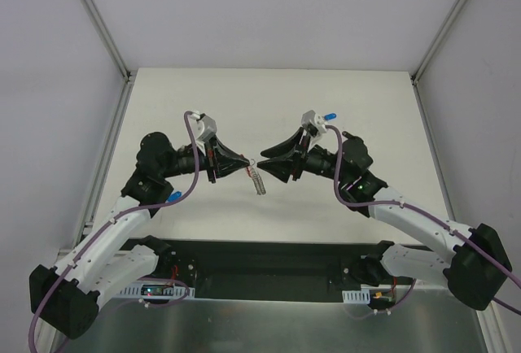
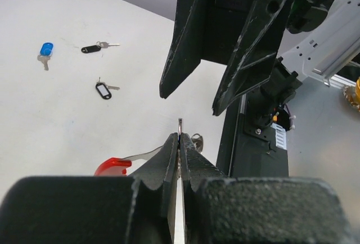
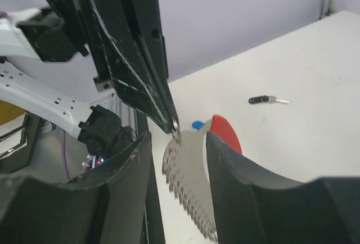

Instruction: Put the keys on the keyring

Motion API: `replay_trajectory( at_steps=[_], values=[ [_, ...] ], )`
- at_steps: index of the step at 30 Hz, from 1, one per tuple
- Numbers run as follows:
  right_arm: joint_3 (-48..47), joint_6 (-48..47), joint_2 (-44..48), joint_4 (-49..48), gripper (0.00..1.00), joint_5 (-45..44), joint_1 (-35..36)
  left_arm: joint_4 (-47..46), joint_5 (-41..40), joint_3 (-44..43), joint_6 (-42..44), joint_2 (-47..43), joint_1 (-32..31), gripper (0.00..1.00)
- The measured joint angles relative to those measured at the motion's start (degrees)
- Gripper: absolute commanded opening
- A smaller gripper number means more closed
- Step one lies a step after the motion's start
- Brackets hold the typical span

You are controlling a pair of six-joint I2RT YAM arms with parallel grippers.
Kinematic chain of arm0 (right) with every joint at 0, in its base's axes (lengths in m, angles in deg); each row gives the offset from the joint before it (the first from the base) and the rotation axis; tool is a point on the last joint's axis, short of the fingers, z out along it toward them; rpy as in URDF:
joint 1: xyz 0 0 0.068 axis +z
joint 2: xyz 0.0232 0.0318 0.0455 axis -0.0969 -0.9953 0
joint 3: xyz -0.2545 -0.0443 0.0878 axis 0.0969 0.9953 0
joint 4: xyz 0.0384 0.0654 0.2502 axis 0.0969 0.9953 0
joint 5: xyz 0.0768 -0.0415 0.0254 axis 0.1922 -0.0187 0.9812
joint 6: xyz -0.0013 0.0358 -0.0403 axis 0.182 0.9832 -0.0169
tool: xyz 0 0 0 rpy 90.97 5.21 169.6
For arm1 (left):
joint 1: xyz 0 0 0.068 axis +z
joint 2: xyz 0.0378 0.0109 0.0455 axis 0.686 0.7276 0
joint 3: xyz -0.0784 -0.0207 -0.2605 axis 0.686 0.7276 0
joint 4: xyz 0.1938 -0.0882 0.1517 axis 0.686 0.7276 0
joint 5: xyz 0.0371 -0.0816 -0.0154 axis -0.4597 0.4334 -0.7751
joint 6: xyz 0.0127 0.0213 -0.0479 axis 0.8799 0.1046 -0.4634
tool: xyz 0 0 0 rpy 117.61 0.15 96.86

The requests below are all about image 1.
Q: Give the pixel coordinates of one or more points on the red handled keyring organizer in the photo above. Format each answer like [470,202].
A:
[256,178]

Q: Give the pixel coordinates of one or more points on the left aluminium frame post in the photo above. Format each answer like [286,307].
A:
[106,38]

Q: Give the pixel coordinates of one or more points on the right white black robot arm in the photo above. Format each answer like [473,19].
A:
[470,262]

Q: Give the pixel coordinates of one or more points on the blue key tag left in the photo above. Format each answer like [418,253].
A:
[174,196]

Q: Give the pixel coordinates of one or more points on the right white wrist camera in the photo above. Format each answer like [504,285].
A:
[314,125]

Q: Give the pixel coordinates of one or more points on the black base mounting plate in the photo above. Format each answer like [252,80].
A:
[266,271]

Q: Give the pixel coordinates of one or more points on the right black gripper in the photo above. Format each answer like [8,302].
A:
[299,162]

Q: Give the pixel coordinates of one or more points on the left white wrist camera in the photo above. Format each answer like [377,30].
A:
[203,127]

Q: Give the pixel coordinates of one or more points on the left white cable duct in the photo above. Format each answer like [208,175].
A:
[148,290]

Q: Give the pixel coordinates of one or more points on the white cable duct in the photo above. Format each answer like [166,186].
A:
[361,296]
[148,290]

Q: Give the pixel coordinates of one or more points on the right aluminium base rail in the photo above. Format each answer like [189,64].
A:
[429,285]

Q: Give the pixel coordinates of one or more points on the right white cable duct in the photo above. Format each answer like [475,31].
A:
[361,296]

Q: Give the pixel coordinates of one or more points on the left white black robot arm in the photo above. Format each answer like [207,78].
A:
[70,295]

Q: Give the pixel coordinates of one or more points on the right aluminium frame post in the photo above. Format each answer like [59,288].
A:
[438,40]

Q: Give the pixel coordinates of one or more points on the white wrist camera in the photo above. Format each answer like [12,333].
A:
[314,125]
[203,127]

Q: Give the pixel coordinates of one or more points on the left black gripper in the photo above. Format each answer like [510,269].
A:
[210,162]

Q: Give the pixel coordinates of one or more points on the aluminium frame post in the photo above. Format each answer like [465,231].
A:
[438,40]
[106,38]

